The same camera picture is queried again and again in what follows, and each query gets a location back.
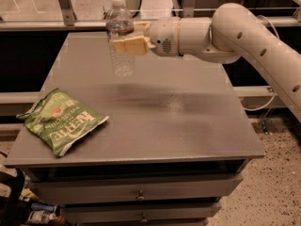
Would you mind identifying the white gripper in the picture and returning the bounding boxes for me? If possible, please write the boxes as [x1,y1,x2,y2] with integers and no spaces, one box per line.
[110,17,180,57]

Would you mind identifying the clear plastic water bottle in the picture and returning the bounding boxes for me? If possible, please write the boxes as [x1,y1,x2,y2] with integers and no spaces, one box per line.
[105,0,134,77]

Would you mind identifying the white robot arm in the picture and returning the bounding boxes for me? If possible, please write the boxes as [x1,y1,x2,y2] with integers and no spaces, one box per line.
[111,3,301,121]

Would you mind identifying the green jalapeno chip bag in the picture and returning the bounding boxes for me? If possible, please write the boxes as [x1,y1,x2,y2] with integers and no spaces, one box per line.
[16,89,109,157]

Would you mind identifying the black bag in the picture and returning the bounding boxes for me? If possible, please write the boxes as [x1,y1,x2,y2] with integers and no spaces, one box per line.
[0,169,29,226]

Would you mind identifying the metal railing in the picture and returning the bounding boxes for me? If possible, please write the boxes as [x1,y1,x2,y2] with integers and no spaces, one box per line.
[0,0,301,33]

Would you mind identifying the grey drawer cabinet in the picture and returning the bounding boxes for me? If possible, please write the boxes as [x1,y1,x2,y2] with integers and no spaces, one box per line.
[6,32,264,226]

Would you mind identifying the upper drawer knob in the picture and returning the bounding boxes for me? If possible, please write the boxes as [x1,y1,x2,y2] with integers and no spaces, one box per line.
[135,190,146,202]

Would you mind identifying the drawer knob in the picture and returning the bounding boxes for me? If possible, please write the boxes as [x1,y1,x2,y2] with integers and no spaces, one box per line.
[139,214,148,223]
[135,190,146,202]

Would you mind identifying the upper grey drawer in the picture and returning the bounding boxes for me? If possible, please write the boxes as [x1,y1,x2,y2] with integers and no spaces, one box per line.
[30,173,243,205]

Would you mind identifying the grey drawer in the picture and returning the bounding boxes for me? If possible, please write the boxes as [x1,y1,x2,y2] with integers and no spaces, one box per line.
[62,202,221,223]
[30,173,243,205]

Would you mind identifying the lower grey drawer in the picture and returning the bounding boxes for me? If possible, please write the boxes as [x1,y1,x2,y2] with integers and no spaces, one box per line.
[62,202,221,223]

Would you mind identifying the lower drawer knob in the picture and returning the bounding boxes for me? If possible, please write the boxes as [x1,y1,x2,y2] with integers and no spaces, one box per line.
[139,214,148,223]

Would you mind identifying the bottles on floor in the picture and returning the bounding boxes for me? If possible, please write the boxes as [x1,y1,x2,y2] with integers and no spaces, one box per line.
[25,202,68,226]

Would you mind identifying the white cable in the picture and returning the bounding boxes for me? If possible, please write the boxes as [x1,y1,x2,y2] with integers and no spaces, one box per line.
[243,14,281,112]

